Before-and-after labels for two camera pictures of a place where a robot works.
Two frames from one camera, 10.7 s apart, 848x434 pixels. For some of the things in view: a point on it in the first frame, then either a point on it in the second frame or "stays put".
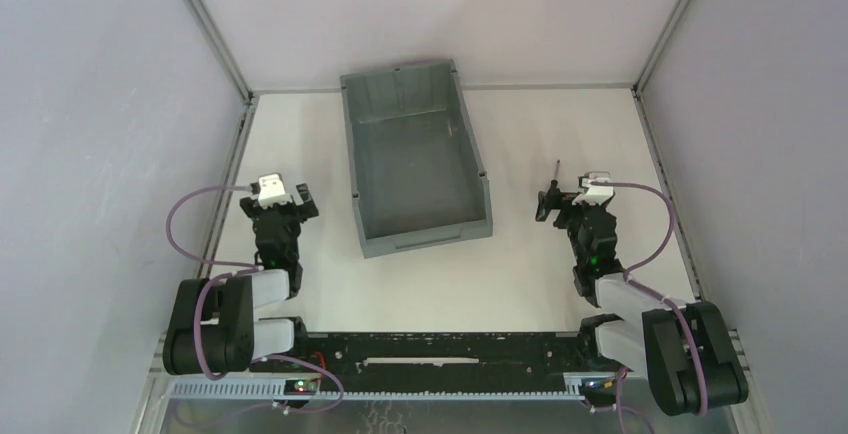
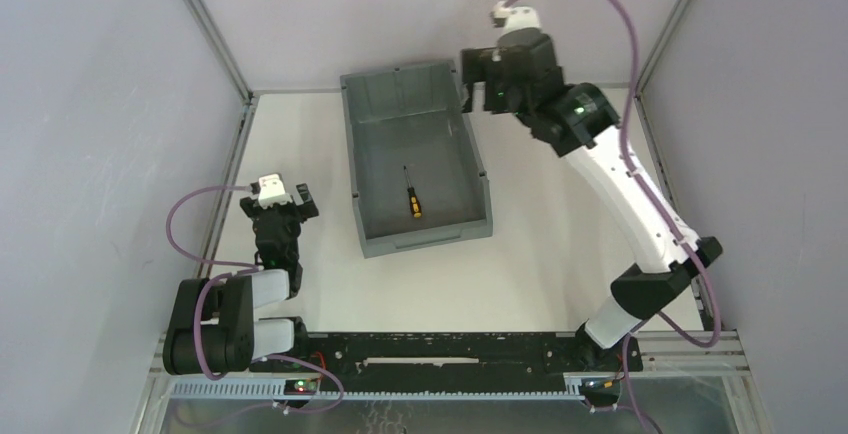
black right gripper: x=573 y=208 to x=488 y=72
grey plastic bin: x=416 y=176 stays put
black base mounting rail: x=433 y=360 stays put
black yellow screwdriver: x=555 y=193 to x=413 y=198
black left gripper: x=279 y=212 stays put
